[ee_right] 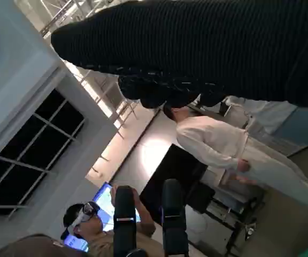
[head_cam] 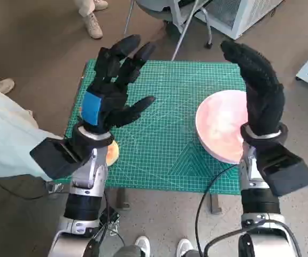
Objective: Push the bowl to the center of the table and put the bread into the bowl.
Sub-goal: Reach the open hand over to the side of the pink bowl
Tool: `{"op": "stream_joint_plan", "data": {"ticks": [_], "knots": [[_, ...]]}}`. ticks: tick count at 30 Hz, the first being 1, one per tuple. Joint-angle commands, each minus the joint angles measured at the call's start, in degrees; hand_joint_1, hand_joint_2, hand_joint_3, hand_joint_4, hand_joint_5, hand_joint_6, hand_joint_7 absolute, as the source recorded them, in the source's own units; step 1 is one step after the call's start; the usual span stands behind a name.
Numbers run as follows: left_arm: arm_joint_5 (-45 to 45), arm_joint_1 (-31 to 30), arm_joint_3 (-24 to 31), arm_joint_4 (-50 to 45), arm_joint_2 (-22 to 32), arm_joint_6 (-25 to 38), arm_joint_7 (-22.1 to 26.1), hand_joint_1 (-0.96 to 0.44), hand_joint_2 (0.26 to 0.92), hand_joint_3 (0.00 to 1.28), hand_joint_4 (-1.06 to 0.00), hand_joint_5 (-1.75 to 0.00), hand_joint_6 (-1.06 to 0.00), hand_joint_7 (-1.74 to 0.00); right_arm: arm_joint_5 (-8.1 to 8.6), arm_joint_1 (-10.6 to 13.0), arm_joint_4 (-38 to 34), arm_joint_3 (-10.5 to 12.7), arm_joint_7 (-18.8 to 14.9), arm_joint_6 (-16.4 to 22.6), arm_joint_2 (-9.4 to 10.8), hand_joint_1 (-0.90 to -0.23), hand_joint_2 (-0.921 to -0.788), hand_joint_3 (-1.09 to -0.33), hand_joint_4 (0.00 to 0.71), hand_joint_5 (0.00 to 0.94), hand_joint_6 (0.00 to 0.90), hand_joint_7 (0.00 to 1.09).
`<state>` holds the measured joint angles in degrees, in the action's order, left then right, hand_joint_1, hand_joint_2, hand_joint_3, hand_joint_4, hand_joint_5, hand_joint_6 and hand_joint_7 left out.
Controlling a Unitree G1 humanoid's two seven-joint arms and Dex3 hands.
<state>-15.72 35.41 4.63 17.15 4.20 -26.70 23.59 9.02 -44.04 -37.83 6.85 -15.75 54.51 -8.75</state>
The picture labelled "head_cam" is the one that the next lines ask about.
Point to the pink bowl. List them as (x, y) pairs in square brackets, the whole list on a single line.
[(218, 120)]

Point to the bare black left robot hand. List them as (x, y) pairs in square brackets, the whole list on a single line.
[(111, 107)]

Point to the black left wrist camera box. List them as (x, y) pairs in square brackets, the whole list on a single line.
[(52, 158)]

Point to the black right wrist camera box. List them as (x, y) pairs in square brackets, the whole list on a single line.
[(285, 171)]

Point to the grey office chair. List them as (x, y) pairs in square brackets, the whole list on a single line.
[(154, 8)]

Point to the white shoe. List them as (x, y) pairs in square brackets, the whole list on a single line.
[(184, 247), (142, 245)]

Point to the black bar with metal bracket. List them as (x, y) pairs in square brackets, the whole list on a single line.
[(112, 217)]

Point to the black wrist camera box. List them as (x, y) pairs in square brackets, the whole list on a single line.
[(52, 158), (285, 171)]

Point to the white metal pole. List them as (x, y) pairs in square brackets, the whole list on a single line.
[(183, 34)]

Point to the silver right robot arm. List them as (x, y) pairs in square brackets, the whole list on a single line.
[(258, 206)]

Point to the white metal frame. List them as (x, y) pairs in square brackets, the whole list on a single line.
[(178, 13)]

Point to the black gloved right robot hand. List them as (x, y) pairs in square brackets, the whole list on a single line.
[(263, 93)]

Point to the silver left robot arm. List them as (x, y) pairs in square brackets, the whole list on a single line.
[(88, 171)]

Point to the round toy bread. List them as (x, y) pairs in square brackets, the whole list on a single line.
[(113, 154)]

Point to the green cutting mat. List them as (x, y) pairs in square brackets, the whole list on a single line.
[(164, 134)]

